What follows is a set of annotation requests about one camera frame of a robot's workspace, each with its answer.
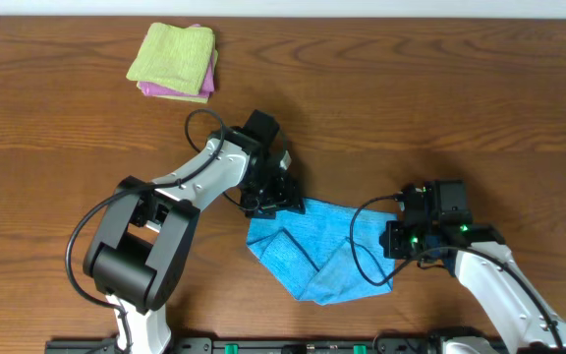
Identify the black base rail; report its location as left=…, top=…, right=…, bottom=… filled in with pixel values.
left=44, top=333, right=515, bottom=354

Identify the green folded cloth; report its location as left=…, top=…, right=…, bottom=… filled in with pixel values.
left=126, top=22, right=216, bottom=96

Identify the pink folded cloth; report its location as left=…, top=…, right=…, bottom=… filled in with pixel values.
left=137, top=24, right=216, bottom=98

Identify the blue cloth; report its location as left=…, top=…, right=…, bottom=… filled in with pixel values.
left=246, top=199, right=396, bottom=306

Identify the light green bottom cloth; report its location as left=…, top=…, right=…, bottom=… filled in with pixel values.
left=137, top=50, right=218, bottom=103

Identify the left black cable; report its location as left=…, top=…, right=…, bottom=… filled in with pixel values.
left=64, top=107, right=292, bottom=354

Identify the black cable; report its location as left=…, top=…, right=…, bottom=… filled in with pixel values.
left=349, top=194, right=566, bottom=354
left=64, top=107, right=292, bottom=354

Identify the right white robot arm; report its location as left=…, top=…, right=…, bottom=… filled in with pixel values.
left=379, top=180, right=566, bottom=353

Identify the right black cable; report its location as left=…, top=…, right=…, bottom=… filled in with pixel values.
left=349, top=194, right=566, bottom=354

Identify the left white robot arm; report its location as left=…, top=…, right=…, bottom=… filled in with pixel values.
left=73, top=110, right=305, bottom=353

